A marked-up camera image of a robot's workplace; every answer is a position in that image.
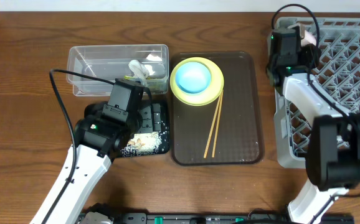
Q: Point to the light blue bowl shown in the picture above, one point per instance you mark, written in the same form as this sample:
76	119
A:
192	77

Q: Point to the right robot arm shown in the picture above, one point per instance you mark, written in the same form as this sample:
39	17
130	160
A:
332	161

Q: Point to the clear plastic waste bin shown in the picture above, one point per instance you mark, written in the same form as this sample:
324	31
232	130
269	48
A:
109	62

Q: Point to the green snack wrapper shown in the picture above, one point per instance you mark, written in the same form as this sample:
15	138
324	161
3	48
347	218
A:
156	86

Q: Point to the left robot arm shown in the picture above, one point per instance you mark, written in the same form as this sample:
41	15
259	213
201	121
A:
81	171

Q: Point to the yellow plate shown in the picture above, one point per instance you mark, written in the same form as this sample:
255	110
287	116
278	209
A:
205	97

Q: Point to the leftover rice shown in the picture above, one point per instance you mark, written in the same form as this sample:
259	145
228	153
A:
146	144

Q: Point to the brown serving tray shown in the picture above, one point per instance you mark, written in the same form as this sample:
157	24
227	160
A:
240	138

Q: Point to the black waste tray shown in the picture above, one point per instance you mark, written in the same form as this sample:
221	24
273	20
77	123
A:
120	128

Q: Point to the grey dishwasher rack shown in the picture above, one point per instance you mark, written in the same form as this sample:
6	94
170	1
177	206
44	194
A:
339	75

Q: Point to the pink bowl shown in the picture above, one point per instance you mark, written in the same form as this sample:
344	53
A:
306	37

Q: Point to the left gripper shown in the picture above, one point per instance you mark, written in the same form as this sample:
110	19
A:
154	117

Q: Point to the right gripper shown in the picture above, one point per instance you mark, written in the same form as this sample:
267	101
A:
312	53

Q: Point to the white napkin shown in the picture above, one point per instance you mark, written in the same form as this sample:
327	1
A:
139	70

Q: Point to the wooden chopstick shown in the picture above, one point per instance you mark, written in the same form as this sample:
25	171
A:
213	124
217	122

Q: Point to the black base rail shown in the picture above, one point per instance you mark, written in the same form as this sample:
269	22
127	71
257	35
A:
142	218

